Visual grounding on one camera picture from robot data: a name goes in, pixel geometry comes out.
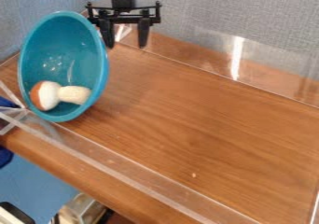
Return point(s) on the clear acrylic front barrier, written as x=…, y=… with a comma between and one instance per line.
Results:
x=128, y=187

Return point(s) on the blue cloth at left edge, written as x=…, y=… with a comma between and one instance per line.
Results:
x=5, y=154

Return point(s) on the white brown-capped toy mushroom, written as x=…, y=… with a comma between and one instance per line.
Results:
x=48, y=93

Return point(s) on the blue plastic bowl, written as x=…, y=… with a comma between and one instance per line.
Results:
x=63, y=51

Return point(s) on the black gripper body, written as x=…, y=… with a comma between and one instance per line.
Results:
x=123, y=14

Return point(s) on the clear acrylic corner bracket left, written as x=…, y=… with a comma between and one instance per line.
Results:
x=12, y=115

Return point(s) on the clear acrylic barrier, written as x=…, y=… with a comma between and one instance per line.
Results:
x=128, y=187
x=245, y=62

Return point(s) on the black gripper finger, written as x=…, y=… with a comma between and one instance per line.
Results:
x=107, y=32
x=144, y=23

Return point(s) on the clear acrylic corner bracket back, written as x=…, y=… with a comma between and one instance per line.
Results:
x=123, y=30

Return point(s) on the black object bottom left corner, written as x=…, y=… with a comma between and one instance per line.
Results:
x=11, y=215

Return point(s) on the clear acrylic corner bracket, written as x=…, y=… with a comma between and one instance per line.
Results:
x=123, y=30
x=12, y=115

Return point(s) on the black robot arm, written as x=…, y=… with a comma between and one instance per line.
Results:
x=123, y=3

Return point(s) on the clear acrylic back barrier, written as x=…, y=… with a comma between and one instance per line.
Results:
x=245, y=62

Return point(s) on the metal table frame below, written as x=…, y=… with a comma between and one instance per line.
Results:
x=83, y=210

